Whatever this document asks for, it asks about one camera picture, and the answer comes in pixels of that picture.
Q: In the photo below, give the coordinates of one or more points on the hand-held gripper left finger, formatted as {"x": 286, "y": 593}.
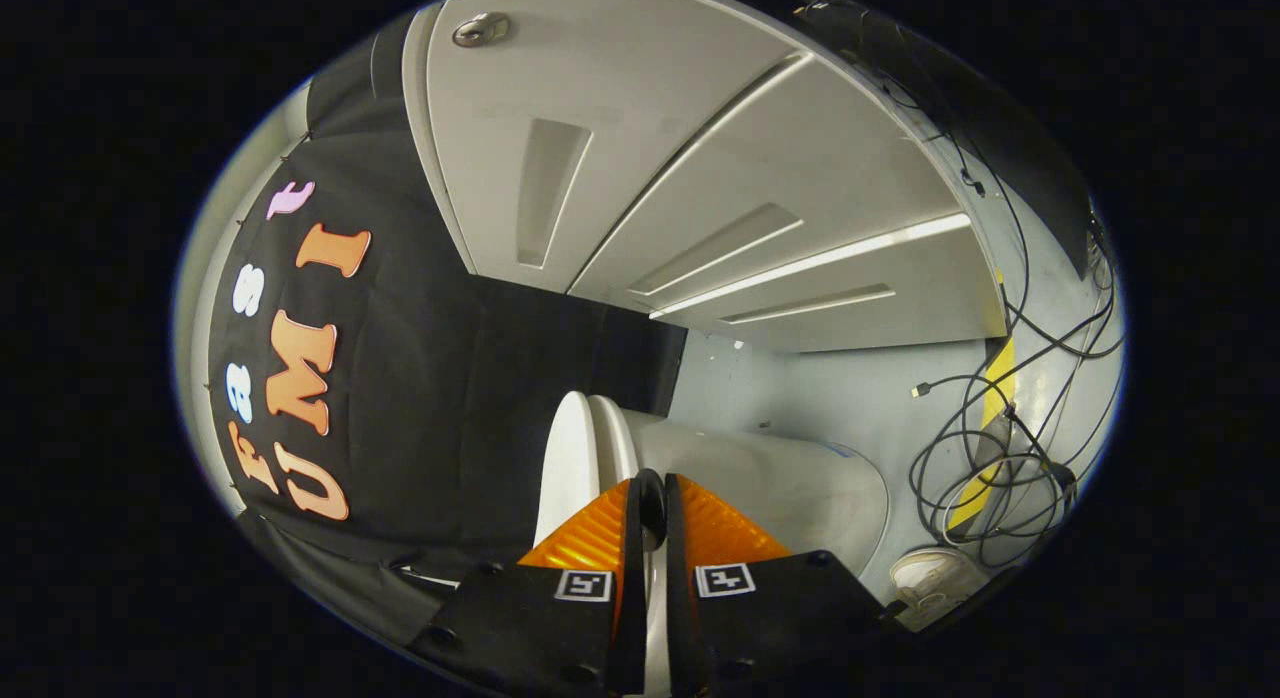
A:
{"x": 634, "y": 598}

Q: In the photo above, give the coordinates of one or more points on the person's white shoe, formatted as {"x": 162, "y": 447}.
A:
{"x": 930, "y": 578}

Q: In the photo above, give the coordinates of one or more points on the black backdrop cloth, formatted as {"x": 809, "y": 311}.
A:
{"x": 420, "y": 398}

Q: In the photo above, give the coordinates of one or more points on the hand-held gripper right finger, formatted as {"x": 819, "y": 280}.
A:
{"x": 682, "y": 598}

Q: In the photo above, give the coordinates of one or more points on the yellow floor tape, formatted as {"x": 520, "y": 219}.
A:
{"x": 1000, "y": 378}

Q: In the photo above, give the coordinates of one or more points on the white toilet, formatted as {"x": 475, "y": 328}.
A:
{"x": 760, "y": 478}

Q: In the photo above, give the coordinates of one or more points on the white toilet lid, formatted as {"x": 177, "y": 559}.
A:
{"x": 565, "y": 468}

